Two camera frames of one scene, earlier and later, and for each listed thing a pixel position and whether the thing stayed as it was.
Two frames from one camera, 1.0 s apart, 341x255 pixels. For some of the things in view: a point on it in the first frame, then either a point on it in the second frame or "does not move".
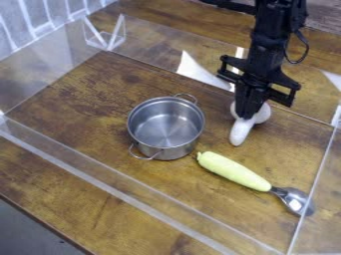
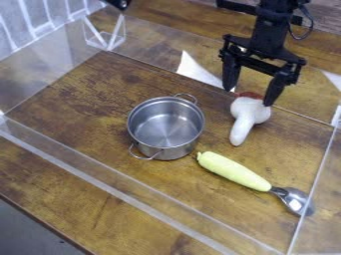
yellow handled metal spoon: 297,199 does not move
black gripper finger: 245,100 → 231,67
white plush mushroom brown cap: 244,125 does not move
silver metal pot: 166,126 does not move
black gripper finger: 259,96 → 284,78
